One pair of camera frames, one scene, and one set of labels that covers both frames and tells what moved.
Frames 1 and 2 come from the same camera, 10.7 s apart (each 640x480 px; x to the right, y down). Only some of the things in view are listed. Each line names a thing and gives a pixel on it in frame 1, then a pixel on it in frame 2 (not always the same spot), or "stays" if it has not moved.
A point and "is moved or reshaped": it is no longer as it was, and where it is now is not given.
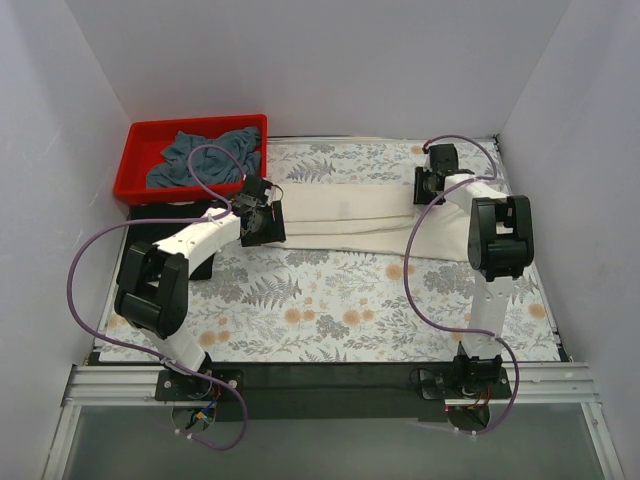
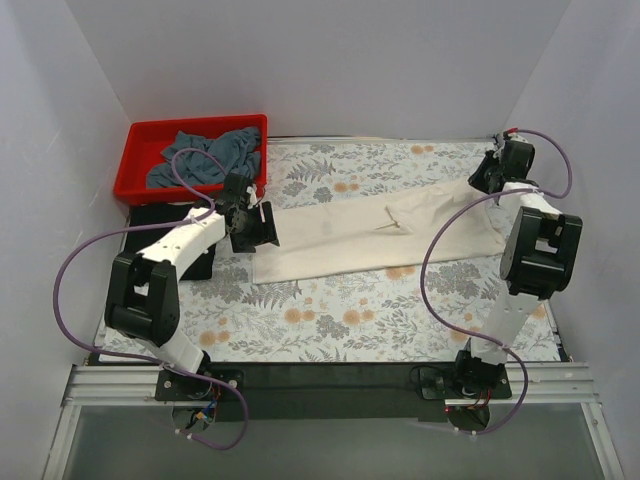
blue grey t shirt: [209, 165] stays
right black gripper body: [423, 186] -> [486, 174]
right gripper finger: [420, 187] -> [489, 175]
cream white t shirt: [372, 218] is moved or reshaped
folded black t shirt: [152, 221] stays
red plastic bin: [145, 143] stays
